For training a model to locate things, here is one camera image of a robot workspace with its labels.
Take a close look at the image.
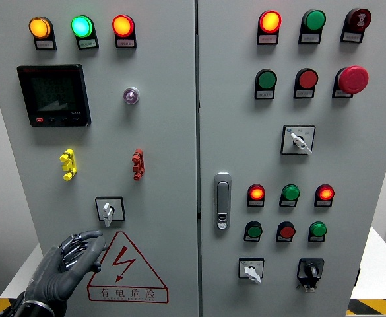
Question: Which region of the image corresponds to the black yellow striped tape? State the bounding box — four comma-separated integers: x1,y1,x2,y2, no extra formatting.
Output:
346,299,386,316
0,298,18,315

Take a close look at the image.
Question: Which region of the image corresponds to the red warning triangle sign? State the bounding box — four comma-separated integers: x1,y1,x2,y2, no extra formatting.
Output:
86,230,170,304

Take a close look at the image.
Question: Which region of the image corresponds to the black display meter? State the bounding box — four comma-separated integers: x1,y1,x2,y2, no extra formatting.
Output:
16,63,92,127

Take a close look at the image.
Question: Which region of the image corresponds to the grey cabinet door with display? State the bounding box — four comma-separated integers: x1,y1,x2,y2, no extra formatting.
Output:
0,0,200,317

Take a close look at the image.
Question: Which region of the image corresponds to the silver door lock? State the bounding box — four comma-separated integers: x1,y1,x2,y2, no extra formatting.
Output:
213,172,232,232

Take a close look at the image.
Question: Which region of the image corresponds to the white round lamp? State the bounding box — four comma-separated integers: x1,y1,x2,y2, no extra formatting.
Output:
123,86,140,106

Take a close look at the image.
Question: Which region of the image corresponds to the small green flat push button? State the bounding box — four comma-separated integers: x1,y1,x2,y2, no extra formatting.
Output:
244,221,263,239

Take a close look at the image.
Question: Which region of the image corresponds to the small red lit lamp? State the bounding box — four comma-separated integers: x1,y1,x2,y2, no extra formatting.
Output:
315,184,335,201
247,184,266,201

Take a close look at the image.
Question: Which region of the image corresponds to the small red flat push button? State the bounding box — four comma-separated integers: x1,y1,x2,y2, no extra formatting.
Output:
276,221,296,239

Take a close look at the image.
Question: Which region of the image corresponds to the grey cabinet door with lock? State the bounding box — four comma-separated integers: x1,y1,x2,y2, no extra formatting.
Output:
197,0,386,317

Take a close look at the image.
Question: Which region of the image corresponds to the yellow round lamp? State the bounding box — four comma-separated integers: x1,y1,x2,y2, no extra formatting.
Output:
28,16,53,40

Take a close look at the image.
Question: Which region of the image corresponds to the bright green lit lamp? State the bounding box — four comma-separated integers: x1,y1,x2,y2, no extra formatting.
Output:
71,15,95,39

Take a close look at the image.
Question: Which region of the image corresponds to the small green lamp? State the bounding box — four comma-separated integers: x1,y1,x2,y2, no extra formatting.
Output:
280,184,301,201

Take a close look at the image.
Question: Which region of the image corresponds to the large red lit lamp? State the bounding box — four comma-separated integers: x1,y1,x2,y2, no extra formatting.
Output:
111,14,136,38
258,9,283,34

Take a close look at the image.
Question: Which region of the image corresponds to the small green raised push button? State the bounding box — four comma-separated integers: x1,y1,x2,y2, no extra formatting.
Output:
309,221,328,238

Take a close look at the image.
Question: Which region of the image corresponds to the large green push button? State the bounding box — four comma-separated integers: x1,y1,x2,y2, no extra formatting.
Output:
255,68,278,90

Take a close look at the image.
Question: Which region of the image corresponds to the large red push button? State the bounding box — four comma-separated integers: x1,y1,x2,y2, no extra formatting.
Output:
295,68,319,90

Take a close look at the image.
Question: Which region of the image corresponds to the large red stop button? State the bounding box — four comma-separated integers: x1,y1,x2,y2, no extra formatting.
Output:
337,65,370,95

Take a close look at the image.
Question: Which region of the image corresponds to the large dark green lamp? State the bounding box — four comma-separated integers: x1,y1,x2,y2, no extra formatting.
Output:
302,9,327,32

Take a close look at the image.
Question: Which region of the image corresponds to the dark red buzzer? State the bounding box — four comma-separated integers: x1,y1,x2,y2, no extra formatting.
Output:
345,7,372,32

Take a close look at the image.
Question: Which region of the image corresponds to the small yellow handle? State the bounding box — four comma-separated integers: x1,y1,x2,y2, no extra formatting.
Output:
59,148,78,182

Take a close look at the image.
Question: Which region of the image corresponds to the small red handle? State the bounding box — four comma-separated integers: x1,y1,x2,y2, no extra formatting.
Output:
131,149,145,181

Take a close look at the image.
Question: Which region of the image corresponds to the small white-handle turn switch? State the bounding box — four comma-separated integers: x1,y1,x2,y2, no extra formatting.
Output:
238,257,265,284

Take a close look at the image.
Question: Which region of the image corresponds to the black-handle turn switch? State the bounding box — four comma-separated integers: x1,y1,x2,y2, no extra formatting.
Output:
296,258,325,293

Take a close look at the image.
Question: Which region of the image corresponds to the large white-handle turn switch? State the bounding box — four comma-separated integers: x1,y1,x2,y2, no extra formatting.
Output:
280,124,316,156

